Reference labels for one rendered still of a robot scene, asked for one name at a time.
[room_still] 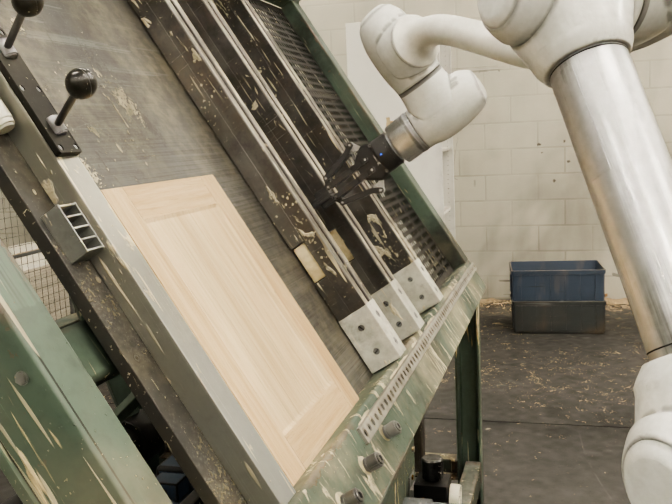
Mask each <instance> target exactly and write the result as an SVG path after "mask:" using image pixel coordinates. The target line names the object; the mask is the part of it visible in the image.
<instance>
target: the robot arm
mask: <svg viewBox="0 0 672 504"><path fill-rule="evenodd" d="M477 4H478V11H479V14H480V17H481V20H482V21H479V20H475V19H470V18H466V17H461V16H456V15H448V14H436V15H430V16H426V17H421V16H419V15H409V14H405V12H404V11H403V10H401V9H400V8H398V7H396V6H393V5H391V4H381V5H378V6H376V7H375V8H374V9H373V10H372V11H370V12H369V13H368V14H367V15H366V16H365V18H364V19H363V20H362V22H361V24H360V32H359V33H360V38H361V42H362V44H363V47H364V49H365V51H366V53H367V55H368V57H369V58H370V60H371V61H372V63H373V65H374V66H375V68H376V69H377V70H378V72H379V73H380V74H381V76H382V77H383V78H384V80H385V81H386V82H387V83H388V85H390V86H391V87H392V88H393V89H394V90H395V92H396V93H397V94H398V95H399V97H400V98H401V100H402V101H403V103H404V105H405V107H406V109H407V111H406V112H404V113H402V114H401V115H400V116H399V117H398V118H396V119H395V120H394V121H393V122H392V123H391V124H389V125H388V126H387V127H385V132H386V133H384V132H383V133H382V134H381V135H379V136H378V137H377V138H375V139H374V140H373V141H371V142H370V143H368V144H366V145H362V146H358V145H356V144H354V143H353V142H349V143H347V145H346V148H345V151H344V153H343V154H342V155H341V156H340V157H339V159H338V160H337V161H336V162H335V163H334V165H333V166H332V167H331V168H330V169H329V171H328V172H327V173H326V174H325V176H324V177H323V180H324V182H325V186H324V187H323V188H322V189H321V190H319V191H318V192H317V193H315V195H314V197H315V198H316V200H314V201H313V202H311V203H310V204H311V206H312V207H313V209H314V210H316V209H318V208H319V207H320V206H321V207H322V208H323V209H325V208H327V207H329V206H330V205H332V204H333V203H334V202H338V203H340V205H346V204H348V203H351V202H353V201H356V200H358V199H361V198H363V197H366V196H368V195H371V194H373V193H383V192H385V191H386V188H385V187H384V180H385V179H386V178H387V176H388V174H389V173H390V172H392V171H393V170H394V169H396V168H397V167H398V166H400V165H401V164H403V163H404V162H405V160H406V161H408V162H411V161H413V160H414V159H415V158H417V157H418V156H419V155H421V154H422V153H424V152H425V151H427V150H429V148H431V147H432V146H434V145H436V144H438V143H441V142H444V141H446V140H447V139H449V138H451V137H452V136H454V135H455V134H457V133H458V132H459V131H461V130H462V129H463V128H464V127H466V126H467V125H468V124H469V123H470V122H471V121H472V120H473V119H474V118H475V117H476V116H477V115H478V114H479V113H480V112H481V111H482V109H483V108H484V106H485V104H486V101H487V93H486V90H485V88H484V86H483V85H482V83H481V82H480V80H479V79H478V78H477V77H476V75H475V74H474V73H473V72H472V71H471V70H459V71H455V72H453V73H451V74H450V75H448V73H447V72H446V71H445V70H444V69H443V68H442V67H441V65H440V64H439V62H438V61H437V59H436V57H437V55H438V52H439V47H440V45H446V46H451V47H454V48H458V49H461V50H464V51H467V52H471V53H474V54H477V55H480V56H484V57H487V58H490V59H493V60H497V61H500V62H503V63H506V64H510V65H513V66H517V67H521V68H525V69H530V70H531V71H532V73H533V74H534V76H535V77H536V78H537V79H538V80H539V81H540V82H542V83H543V84H544V85H546V86H547V87H549V88H552V89H553V92H554V95H555V97H556V100H557V103H558V106H559V109H560V111H561V114H562V117H563V120H564V123H565V125H566V128H567V131H568V134H569V137H570V140H571V142H572V145H573V148H574V151H575V154H576V156H577V159H578V162H579V165H580V168H581V170H582V173H583V176H584V179H585V182H586V185H587V187H588V190H589V193H590V196H591V199H592V201H593V204H594V207H595V210H596V213H597V215H598V218H599V221H600V224H601V227H602V230H603V232H604V235H605V238H606V241H607V244H608V246H609V249H610V252H611V255H612V258H613V260H614V263H615V266H616V269H617V272H618V275H619V277H620V280H621V283H622V286H623V289H624V291H625V294H626V297H627V300H628V303H629V305H630V308H631V311H632V314H633V317H634V320H635V322H636V325H637V328H638V331H639V334H640V336H641V339H642V342H643V345H644V348H645V350H646V353H647V356H648V359H649V362H647V363H645V364H644V365H642V367H641V369H640V372H639V374H638V376H637V378H636V381H635V384H634V388H633V391H634V396H635V424H634V425H633V426H632V427H631V429H630V431H629V433H628V435H627V438H626V441H625V445H624V450H623V455H622V477H623V482H624V486H625V489H626V492H627V495H628V498H629V500H630V502H631V504H672V159H671V156H670V154H669V151H668V149H667V146H666V144H665V141H664V139H663V136H662V134H661V131H660V129H659V126H658V123H657V121H656V118H655V116H654V113H653V111H652V108H651V106H650V103H649V101H648V98H647V96H646V93H645V91H644V88H643V86H642V83H641V81H640V78H639V76H638V73H637V70H636V68H635V65H634V63H633V60H632V58H631V55H630V54H631V52H632V51H636V50H640V49H643V48H645V47H648V46H650V45H652V44H654V43H656V42H659V41H661V40H663V39H665V38H667V37H669V36H671V35H672V0H477ZM356 151H358V153H357V156H356V159H355V163H354V165H352V166H351V167H350V168H349V169H347V170H346V171H345V172H343V173H342V174H341V175H339V176H338V177H337V178H335V179H334V180H331V179H332V178H333V177H334V175H335V174H336V173H337V172H338V171H339V169H340V168H341V167H342V166H343V164H344V163H345V162H346V161H347V160H348V158H349V157H350V156H351V154H355V153H356ZM357 171H359V172H360V176H358V177H357V178H356V179H355V180H353V181H352V182H351V183H349V184H348V185H346V186H345V187H344V188H342V189H341V190H340V191H338V192H337V193H336V194H334V193H333V191H332V190H331V189H333V188H335V187H336V186H337V185H339V184H340V183H341V182H343V181H344V180H346V179H347V178H348V177H350V176H351V175H352V174H354V173H355V172H357ZM365 180H375V181H378V183H376V184H374V187H373V188H370V189H367V190H365V191H362V192H360V193H357V194H355V195H352V196H350V197H347V198H343V196H344V195H346V194H347V193H348V192H350V191H351V190H352V189H354V188H355V187H357V186H358V185H359V184H361V183H362V182H364V181H365Z"/></svg>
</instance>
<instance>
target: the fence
mask: <svg viewBox="0 0 672 504"><path fill-rule="evenodd" d="M0 98H1V99H2V101H3V103H4V104H5V106H6V107H7V109H8V110H9V112H10V113H11V115H12V116H13V119H14V121H15V124H14V125H15V127H14V129H12V130H11V131H10V132H8V134H9V136H10V137H11V139H12V141H13V142H14V144H15V145H16V147H17V148H18V150H19V151H20V153H21V154H22V156H23V157H24V159H25V161H26V162H27V164H28V165H29V167H30V168H31V170H32V171H33V173H34V174H35V176H36V178H37V179H38V181H39V182H40V184H41V185H42V187H43V188H44V190H45V191H46V193H47V194H48V196H49V198H50V199H51V201H52V202H53V204H54V205H55V206H56V205H57V204H58V205H63V204H70V203H73V202H76V204H77V205H78V207H79V208H80V210H81V211H82V213H83V214H84V216H85V217H86V219H87V221H88V222H89V224H90V225H91V227H92V228H93V230H94V231H95V233H96V234H97V236H98V237H99V239H100V241H101V242H102V244H103V245H104V247H105V248H103V249H102V250H101V251H99V252H98V253H97V254H96V255H94V256H93V257H92V258H90V261H91V262H92V264H93V265H94V267H95V268H96V270H97V272H98V273H99V275H100V276H101V278H102V279H103V281H104V282H105V284H106V285H107V287H108V289H109V290H110V292H111V293H112V295H113V296H114V298H115V299H116V301H117V302H118V304H119V305H120V307H121V309H122V310H123V312H124V313H125V315H126V316H127V318H128V319H129V321H130V322H131V324H132V326H133V327H134V329H135V330H136V332H137V333H138V335H139V336H140V338H141V339H142V341H143V342H144V344H145V346H146V347H147V349H148V350H149V352H150V353H151V355H152V356H153V358H154V359H155V361H156V363H157V364H158V366H159V367H160V369H161V370H162V372H163V373H164V375H165V376H166V378H167V380H168V381H169V383H170V384H171V386H172V387H173V389H174V390H175V392H176V393H177V395H178V396H179V398H180V400H181V401H182V403H183V404H184V406H185V407H186V409H187V410H188V412H189V413H190V415H191V417H192V418H193V420H194V421H195V423H196V424H197V426H198V427H199V429H200V430H201V432H202V433H203V435H204V437H205V438H206V440H207V441H208V443H209V444H210V446H211V447H212V449H213V450H214V452H215V454H216V455H217V457H218V458H219V460H220V461H221V463H222V464H223V466H224V467H225V469H226V470H227V472H228V474H229V475H230V477H231V478H232V480H233V481H234V483H235V484H236V486H237V487H238V489H239V491H240V492H241V494H242V495H243V497H244V498H245V500H246V501H247V503H248V504H288V502H289V501H290V500H291V498H292V497H293V496H294V494H295V493H296V491H295V489H294V488H293V486H292V485H291V483H290V482H289V480H288V479H287V477H286V476H285V474H284V472H283V471H282V469H281V468H280V466H279V465H278V463H277V462H276V460H275V459H274V457H273V456H272V454H271V452H270V451H269V449H268V448H267V446H266V445H265V443H264V442H263V440H262V439H261V437H260V436H259V434H258V433H257V431H256V429H255V428H254V426H253V425H252V423H251V422H250V420H249V419H248V417H247V416H246V414H245V413H244V411H243V409H242V408H241V406H240V405H239V403H238V402H237V400H236V399H235V397H234V396H233V394H232V393H231V391H230V389H229V388H228V386H227V385H226V383H225V382H224V380H223V379H222V377H221V376H220V374H219V373H218V371H217V369H216V368H215V366H214V365H213V363H212V362H211V360H210V359H209V357H208V356H207V354H206V353H205V351H204V350H203V348H202V346H201V345H200V343H199V342H198V340H197V339H196V337H195V336H194V334H193V333H192V331H191V330H190V328H189V326H188V325H187V323H186V322H185V320H184V319H183V317H182V316H181V314H180V313H179V311H178V310H177V308H176V306H175V305H174V303H173V302H172V300H171V299H170V297H169V296H168V294H167V293H166V291H165V290H164V288H163V286H162V285H161V283H160V282H159V280H158V279H157V277H156V276H155V274H154V273H153V271H152V270H151V268H150V267H149V265H148V263H147V262H146V260H145V259H144V257H143V256H142V254H141V253H140V251H139V250H138V248H137V247H136V245H135V243H134V242H133V240H132V239H131V237H130V236H129V234H128V233H127V231H126V230H125V228H124V227H123V225H122V223H121V222H120V220H119V219H118V217H117V216H116V214H115V213H114V211H113V210H112V208H111V207H110V205H109V203H108V202H107V200H106V199H105V197H104V196H103V194H102V193H101V191H100V190H99V188H98V187H97V185H96V183H95V182H94V180H93V179H92V177H91V176H90V174H89V173H88V171H87V170H86V168H85V167H84V165H83V164H82V162H81V160H80V159H79V157H78V156H64V157H56V156H55V155H54V153H53V152H52V150H51V149H50V147H49V146H48V144H47V142H46V141H45V139H44V138H43V136H42V135H41V133H40V132H39V130H38V129H37V127H36V126H35V124H34V122H33V121H32V119H31V118H30V116H29V115H28V113H27V112H26V110H25V109H24V107H23V106H22V104H21V102H20V101H19V99H18V98H17V96H16V95H15V93H14V92H13V90H12V89H11V87H10V86H9V84H8V82H7V81H6V79H5V78H4V76H3V75H2V73H1V72H0Z"/></svg>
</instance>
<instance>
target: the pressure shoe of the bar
mask: <svg viewBox="0 0 672 504"><path fill-rule="evenodd" d="M294 252H295V254H296V255H297V257H298V258H299V260H300V262H301V263H302V265H303V266H304V268H305V269H306V271H307V272H308V274H309V275H310V277H311V278H312V280H313V281H314V283H316V282H318V281H319V280H321V279H322V278H324V277H325V276H326V275H325V274H324V272H323V271H322V269H321V268H320V266H319V265H318V263H317V262H316V260H315V259H314V257H313V256H312V254H311V252H310V251H309V249H308V248H307V246H306V245H305V243H303V244H301V245H300V246H299V247H297V248H296V249H294Z"/></svg>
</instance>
